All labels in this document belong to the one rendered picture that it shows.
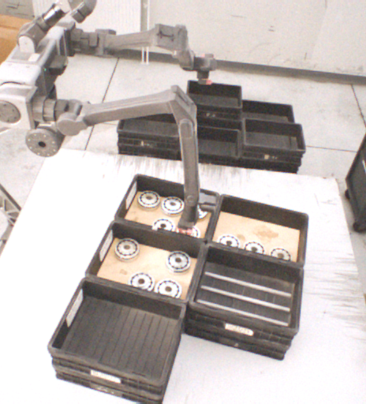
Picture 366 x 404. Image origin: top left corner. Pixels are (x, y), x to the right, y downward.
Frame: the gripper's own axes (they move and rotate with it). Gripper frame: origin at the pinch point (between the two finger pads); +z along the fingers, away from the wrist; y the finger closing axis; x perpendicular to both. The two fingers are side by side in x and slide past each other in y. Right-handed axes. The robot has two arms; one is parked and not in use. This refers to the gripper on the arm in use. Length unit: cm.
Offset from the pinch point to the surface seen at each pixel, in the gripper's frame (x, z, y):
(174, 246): 2.1, 0.1, -9.6
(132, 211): 27.5, 4.0, 5.2
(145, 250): 13.5, 4.2, -13.3
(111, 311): 13.8, 4.6, -44.4
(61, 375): 21, 14, -69
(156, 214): 17.1, 4.0, 7.7
